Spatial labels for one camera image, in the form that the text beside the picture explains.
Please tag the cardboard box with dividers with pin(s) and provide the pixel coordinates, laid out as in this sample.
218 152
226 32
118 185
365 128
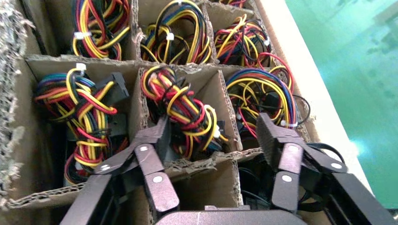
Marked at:
211 186

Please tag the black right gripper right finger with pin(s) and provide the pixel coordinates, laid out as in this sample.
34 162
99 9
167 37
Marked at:
287 189

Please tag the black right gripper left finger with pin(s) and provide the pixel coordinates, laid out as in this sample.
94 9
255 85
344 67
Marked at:
155 192

